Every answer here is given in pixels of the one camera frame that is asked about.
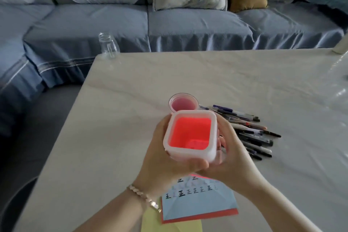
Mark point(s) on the person's right hand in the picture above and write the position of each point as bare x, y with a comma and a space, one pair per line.
236, 166

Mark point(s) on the person's left hand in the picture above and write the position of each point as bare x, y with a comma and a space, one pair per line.
155, 163

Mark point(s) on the pile of assorted pens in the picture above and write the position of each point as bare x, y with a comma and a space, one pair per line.
252, 142

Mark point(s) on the square white red pen holder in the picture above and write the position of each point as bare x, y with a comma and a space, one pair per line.
190, 134

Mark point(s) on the blue paper with writing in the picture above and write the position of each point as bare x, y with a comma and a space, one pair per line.
195, 204

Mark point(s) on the yellow paper sheet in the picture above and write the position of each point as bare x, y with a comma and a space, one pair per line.
152, 223

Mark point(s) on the red paper sheet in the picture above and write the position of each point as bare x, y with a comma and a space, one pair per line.
201, 216

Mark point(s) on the round pink pen holder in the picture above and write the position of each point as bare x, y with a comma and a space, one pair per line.
183, 104

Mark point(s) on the clear glass jar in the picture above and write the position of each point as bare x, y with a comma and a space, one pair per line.
107, 47

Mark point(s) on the blue covered sofa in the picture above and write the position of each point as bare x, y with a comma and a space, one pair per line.
81, 22

